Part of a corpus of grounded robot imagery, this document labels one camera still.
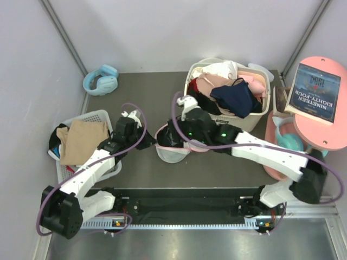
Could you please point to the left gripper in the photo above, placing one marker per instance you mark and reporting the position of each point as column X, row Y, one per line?
column 147, row 141

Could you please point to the white cream garment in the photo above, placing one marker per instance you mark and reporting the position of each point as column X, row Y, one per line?
column 225, row 69

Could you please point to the teal cat-ear headphones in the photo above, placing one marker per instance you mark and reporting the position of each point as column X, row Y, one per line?
column 290, row 141

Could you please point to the beige folded cloth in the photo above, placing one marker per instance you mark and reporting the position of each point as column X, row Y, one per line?
column 80, row 140

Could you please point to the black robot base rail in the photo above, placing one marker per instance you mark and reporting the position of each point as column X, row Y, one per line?
column 191, row 206

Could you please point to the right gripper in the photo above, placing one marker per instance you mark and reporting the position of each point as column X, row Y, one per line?
column 181, row 123

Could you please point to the pink two-tier side table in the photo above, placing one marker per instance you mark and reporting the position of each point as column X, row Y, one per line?
column 321, row 136

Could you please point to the black garment under cloth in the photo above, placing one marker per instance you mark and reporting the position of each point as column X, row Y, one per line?
column 54, row 148

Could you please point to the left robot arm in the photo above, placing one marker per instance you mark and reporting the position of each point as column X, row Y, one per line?
column 66, row 207

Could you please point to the peach lace bra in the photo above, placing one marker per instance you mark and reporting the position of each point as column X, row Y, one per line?
column 207, row 82

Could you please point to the black garment in basket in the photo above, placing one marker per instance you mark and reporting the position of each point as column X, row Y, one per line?
column 205, row 103

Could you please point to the white mesh laundry bag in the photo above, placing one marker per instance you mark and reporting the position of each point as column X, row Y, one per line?
column 175, row 155

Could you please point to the blue hardcover book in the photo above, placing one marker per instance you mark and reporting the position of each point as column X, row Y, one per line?
column 314, row 94

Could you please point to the white plastic lid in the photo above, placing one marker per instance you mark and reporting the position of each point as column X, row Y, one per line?
column 263, row 69

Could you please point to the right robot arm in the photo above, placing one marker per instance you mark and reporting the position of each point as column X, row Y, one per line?
column 305, row 172

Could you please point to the pink garment in basket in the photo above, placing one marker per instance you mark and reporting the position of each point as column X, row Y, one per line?
column 255, row 86

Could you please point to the light blue headphones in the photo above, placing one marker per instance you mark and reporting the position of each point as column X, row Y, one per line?
column 101, row 81

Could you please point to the navy blue bra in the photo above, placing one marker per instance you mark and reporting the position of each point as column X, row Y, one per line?
column 237, row 99

